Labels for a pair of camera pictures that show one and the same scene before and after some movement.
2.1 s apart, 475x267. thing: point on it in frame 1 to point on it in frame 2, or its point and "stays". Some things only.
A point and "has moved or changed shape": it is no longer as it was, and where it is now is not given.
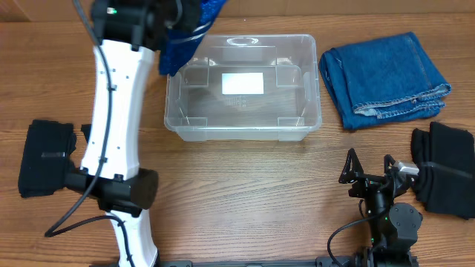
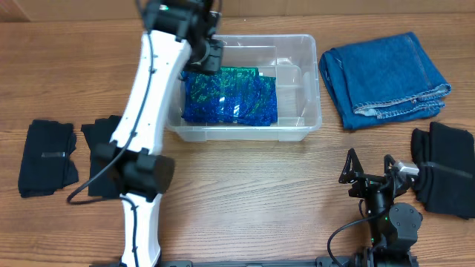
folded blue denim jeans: [382, 80] stays
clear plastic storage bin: [246, 87] stays
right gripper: [347, 176] stays
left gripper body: [174, 13] to [208, 57]
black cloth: [445, 158] stays
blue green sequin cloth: [182, 43] has moved or changed shape
